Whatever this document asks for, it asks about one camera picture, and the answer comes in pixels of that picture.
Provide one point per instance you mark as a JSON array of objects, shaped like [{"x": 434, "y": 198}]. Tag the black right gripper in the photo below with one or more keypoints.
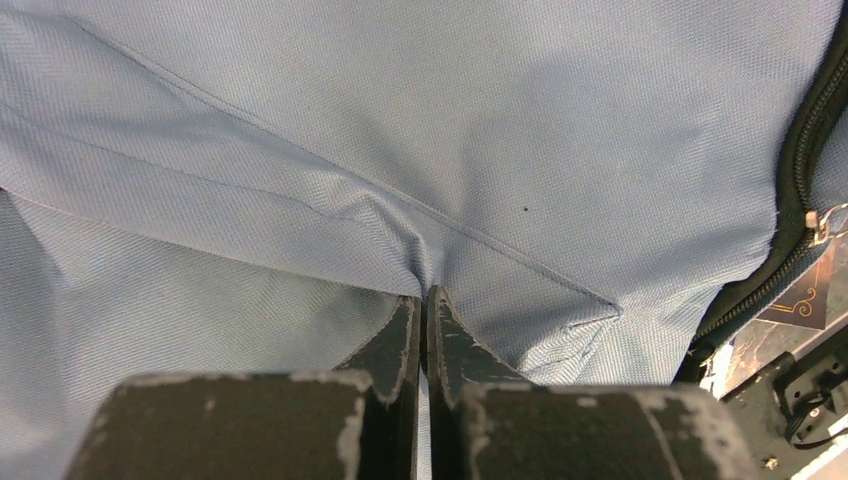
[{"x": 788, "y": 408}]

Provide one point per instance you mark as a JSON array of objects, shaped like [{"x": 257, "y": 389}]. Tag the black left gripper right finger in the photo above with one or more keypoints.
[{"x": 460, "y": 371}]

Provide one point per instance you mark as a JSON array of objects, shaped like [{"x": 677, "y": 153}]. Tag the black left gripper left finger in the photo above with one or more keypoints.
[{"x": 388, "y": 439}]

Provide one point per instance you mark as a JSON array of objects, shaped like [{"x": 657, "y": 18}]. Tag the blue grey backpack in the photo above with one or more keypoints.
[{"x": 249, "y": 185}]

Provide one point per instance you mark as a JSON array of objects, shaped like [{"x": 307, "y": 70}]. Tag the dark orange tale book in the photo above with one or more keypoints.
[{"x": 801, "y": 313}]

